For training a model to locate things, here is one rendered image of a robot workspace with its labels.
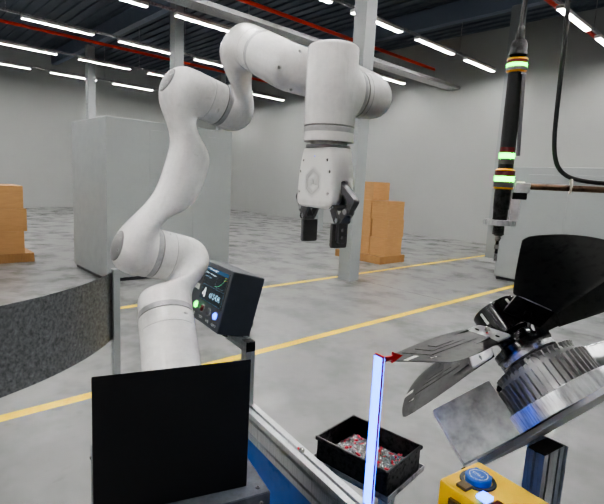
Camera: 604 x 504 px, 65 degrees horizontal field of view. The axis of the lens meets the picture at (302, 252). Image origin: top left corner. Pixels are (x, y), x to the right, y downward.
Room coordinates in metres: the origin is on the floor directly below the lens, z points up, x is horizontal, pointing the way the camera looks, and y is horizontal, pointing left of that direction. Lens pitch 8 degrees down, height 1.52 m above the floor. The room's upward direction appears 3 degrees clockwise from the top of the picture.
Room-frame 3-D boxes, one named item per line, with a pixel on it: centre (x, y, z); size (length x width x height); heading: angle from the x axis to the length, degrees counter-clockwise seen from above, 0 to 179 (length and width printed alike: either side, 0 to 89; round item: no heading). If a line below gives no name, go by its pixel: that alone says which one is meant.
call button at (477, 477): (0.68, -0.30, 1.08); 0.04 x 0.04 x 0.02
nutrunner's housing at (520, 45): (1.09, -0.45, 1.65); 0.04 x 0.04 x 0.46
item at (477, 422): (1.04, -0.43, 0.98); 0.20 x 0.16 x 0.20; 34
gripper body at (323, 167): (0.81, -0.03, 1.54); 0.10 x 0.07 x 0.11; 34
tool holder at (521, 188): (1.09, -0.46, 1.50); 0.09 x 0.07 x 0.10; 69
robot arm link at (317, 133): (0.81, -0.03, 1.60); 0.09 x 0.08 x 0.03; 34
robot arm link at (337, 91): (0.81, -0.04, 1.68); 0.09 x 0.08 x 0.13; 123
